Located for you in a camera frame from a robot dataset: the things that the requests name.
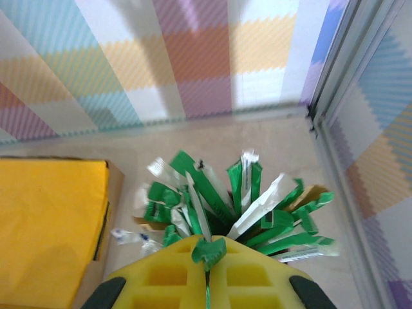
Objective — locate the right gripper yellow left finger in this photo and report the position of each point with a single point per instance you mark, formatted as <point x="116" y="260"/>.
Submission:
<point x="154" y="277"/>

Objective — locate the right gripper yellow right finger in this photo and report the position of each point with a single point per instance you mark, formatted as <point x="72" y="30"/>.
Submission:
<point x="257" y="280"/>

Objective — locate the clear blue print packet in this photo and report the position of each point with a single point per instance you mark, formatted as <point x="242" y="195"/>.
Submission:
<point x="132" y="236"/>

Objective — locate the brown stick packet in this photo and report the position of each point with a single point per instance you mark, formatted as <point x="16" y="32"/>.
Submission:
<point x="145" y="222"/>
<point x="309" y="193"/>

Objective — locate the white green stick packet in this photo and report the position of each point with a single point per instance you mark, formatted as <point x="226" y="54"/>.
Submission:
<point x="309" y="254"/>

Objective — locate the pink cup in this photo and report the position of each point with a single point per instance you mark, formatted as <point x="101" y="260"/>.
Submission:
<point x="220" y="228"/>

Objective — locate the brown cardboard napkin box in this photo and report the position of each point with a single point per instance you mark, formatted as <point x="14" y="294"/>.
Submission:
<point x="115" y="186"/>

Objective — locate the yellow napkin stack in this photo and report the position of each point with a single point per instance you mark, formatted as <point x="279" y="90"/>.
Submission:
<point x="48" y="225"/>

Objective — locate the aluminium side rail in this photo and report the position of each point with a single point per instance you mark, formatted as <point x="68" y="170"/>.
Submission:
<point x="347" y="206"/>

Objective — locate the aluminium back rail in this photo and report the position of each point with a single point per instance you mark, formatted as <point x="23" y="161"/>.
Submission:
<point x="193" y="123"/>

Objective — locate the aluminium frame post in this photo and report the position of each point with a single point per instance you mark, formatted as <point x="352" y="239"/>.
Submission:
<point x="341" y="64"/>

